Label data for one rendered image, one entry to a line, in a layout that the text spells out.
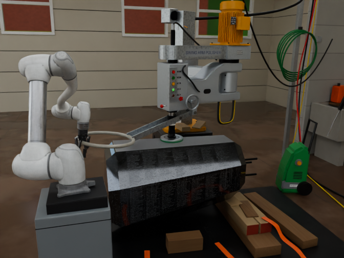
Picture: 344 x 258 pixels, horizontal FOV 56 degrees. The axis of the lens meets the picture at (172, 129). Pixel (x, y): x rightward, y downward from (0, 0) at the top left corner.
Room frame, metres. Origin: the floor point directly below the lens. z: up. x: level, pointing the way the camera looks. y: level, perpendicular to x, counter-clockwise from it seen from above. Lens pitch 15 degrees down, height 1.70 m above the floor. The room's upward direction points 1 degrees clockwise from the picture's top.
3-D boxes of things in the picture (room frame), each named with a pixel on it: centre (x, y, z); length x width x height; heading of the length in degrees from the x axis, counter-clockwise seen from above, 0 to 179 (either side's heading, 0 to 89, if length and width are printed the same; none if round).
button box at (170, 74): (2.79, 0.00, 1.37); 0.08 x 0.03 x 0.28; 122
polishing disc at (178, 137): (2.92, 0.00, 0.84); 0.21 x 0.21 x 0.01
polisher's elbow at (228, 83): (3.27, -0.56, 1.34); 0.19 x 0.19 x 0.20
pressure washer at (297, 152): (3.62, -1.48, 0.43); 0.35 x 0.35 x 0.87; 88
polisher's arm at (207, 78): (3.12, -0.34, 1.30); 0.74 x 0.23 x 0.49; 122
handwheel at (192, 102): (2.88, -0.16, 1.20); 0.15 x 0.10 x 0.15; 122
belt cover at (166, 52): (3.11, -0.30, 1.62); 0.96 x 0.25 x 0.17; 122
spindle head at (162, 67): (2.97, -0.07, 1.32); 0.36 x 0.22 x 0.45; 122
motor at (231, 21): (3.26, -0.57, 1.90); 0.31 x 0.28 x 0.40; 32
